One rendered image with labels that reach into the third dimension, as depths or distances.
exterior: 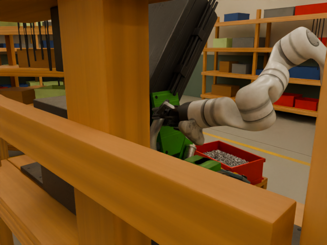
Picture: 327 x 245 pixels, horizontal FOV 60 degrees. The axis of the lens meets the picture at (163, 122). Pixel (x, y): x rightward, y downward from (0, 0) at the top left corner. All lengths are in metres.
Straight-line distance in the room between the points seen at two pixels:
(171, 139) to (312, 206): 0.68
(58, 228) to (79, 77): 0.57
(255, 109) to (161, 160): 0.33
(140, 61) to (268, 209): 0.32
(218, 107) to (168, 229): 0.40
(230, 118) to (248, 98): 0.08
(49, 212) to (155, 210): 0.75
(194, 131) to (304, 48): 0.38
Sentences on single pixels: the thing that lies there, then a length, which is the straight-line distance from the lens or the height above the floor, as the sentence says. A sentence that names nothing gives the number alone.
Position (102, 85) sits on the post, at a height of 1.35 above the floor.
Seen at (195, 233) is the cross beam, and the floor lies 1.23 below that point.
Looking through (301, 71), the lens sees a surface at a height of 0.99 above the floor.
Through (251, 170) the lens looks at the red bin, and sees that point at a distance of 1.34.
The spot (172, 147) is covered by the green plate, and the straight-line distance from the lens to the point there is 0.92.
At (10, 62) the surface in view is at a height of 1.23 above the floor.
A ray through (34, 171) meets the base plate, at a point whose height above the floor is 0.90.
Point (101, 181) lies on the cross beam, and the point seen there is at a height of 1.23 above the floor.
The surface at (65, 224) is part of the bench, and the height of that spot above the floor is 0.88.
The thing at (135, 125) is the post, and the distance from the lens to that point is 0.49.
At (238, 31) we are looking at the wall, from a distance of 7.60.
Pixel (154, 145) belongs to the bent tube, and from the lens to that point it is 0.82.
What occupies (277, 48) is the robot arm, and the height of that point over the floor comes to 1.40.
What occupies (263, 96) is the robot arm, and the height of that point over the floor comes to 1.31.
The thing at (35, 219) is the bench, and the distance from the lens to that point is 1.03.
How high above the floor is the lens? 1.40
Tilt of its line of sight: 15 degrees down
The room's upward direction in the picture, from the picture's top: straight up
